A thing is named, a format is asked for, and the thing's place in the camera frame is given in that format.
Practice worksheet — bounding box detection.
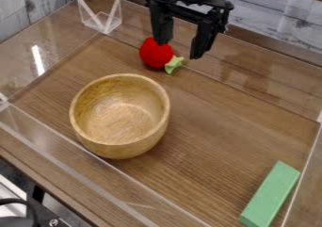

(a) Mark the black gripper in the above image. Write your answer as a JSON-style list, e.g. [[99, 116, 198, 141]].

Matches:
[[146, 0, 234, 59]]

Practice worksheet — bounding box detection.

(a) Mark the green rectangular block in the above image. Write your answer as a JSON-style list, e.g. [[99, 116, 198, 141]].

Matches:
[[239, 161, 301, 227]]

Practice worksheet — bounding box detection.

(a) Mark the wooden brown bowl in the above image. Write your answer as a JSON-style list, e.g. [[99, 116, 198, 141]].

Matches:
[[70, 73, 170, 159]]

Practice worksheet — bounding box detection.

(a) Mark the red plush strawberry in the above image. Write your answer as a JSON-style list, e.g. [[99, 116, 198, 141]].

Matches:
[[139, 37, 183, 74]]

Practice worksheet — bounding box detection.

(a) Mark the clear acrylic tray wall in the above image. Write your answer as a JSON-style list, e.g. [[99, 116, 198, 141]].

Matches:
[[0, 0, 322, 227]]

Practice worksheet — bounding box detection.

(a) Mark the black cable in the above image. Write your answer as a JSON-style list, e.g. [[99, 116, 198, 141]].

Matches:
[[0, 198, 42, 227]]

